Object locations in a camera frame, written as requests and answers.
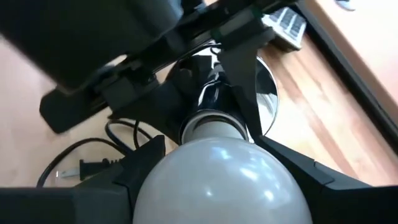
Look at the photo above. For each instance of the grey calculator black keys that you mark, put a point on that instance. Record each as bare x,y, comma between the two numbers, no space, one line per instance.
289,25

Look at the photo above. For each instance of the white lightbulb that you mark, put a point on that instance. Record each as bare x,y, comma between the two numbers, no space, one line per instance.
217,180

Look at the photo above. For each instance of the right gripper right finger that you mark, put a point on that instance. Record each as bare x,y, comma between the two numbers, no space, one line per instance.
342,205

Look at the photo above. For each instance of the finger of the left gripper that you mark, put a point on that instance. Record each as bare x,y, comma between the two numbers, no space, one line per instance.
155,105
244,81

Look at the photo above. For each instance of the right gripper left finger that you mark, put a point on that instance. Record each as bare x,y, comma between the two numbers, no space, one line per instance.
93,205

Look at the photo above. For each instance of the large beige desk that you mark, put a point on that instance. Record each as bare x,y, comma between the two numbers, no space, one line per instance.
373,37

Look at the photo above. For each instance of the black aluminium table frame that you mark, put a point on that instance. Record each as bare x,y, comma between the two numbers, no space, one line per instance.
351,81

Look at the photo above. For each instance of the chrome lamp socket base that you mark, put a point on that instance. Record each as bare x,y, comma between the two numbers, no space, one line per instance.
267,99

